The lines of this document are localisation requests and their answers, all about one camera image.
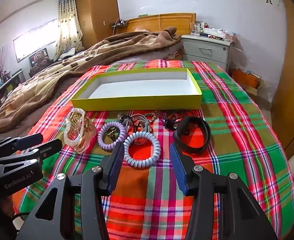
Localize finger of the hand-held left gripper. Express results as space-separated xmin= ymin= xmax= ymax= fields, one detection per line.
xmin=0 ymin=133 xmax=44 ymax=153
xmin=0 ymin=139 xmax=63 ymax=167

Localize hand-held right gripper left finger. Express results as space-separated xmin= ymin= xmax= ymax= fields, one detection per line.
xmin=16 ymin=141 xmax=126 ymax=240

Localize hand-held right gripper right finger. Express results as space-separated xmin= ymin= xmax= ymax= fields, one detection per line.
xmin=169 ymin=142 xmax=278 ymax=240

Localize clear hair claw clip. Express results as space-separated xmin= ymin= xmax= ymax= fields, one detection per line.
xmin=65 ymin=107 xmax=97 ymax=153

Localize light blue spiral hair tie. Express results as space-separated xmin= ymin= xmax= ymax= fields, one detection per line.
xmin=123 ymin=132 xmax=161 ymax=167

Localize purple spiral hair tie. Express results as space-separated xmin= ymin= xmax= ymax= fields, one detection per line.
xmin=98 ymin=122 xmax=126 ymax=149

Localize black wristband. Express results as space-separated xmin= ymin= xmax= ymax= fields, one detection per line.
xmin=172 ymin=116 xmax=211 ymax=155

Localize key ring with charms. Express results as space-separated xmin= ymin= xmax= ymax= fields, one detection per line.
xmin=117 ymin=112 xmax=152 ymax=133

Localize dark braided hair ties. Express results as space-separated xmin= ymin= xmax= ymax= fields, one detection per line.
xmin=162 ymin=109 xmax=200 ymax=130

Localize yellow cardboard box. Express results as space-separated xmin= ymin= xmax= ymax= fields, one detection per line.
xmin=70 ymin=67 xmax=203 ymax=112

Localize shelf with bottles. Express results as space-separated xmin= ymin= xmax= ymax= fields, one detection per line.
xmin=0 ymin=69 xmax=25 ymax=105

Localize plaid bed cloth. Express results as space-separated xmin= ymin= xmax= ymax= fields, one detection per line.
xmin=12 ymin=59 xmax=294 ymax=240

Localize brown patterned blanket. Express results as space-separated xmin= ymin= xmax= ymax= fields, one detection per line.
xmin=0 ymin=27 xmax=183 ymax=134

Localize brown teddy bear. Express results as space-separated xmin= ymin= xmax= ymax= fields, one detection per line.
xmin=28 ymin=48 xmax=50 ymax=68

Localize dried branches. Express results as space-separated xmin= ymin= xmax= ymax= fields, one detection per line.
xmin=0 ymin=45 xmax=11 ymax=74

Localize window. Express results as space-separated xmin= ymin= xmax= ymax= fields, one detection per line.
xmin=13 ymin=17 xmax=59 ymax=63

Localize orange box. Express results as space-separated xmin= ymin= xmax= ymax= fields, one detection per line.
xmin=230 ymin=69 xmax=261 ymax=89

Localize grey nightstand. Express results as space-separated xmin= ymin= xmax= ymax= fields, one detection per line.
xmin=181 ymin=34 xmax=235 ymax=72

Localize dotted curtain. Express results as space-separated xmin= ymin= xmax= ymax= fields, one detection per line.
xmin=55 ymin=0 xmax=84 ymax=54

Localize power strip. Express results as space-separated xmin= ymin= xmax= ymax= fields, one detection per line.
xmin=111 ymin=19 xmax=127 ymax=28

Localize clear glass container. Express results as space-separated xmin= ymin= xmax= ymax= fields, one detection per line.
xmin=190 ymin=22 xmax=201 ymax=36

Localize assorted boxes and packets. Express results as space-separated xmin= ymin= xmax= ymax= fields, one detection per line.
xmin=200 ymin=26 xmax=237 ymax=42

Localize wooden headboard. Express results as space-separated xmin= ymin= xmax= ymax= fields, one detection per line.
xmin=123 ymin=12 xmax=197 ymax=37

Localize wooden wardrobe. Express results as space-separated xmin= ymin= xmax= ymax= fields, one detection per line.
xmin=74 ymin=0 xmax=120 ymax=49

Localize beaded bracelet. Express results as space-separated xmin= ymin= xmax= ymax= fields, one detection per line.
xmin=147 ymin=110 xmax=167 ymax=123

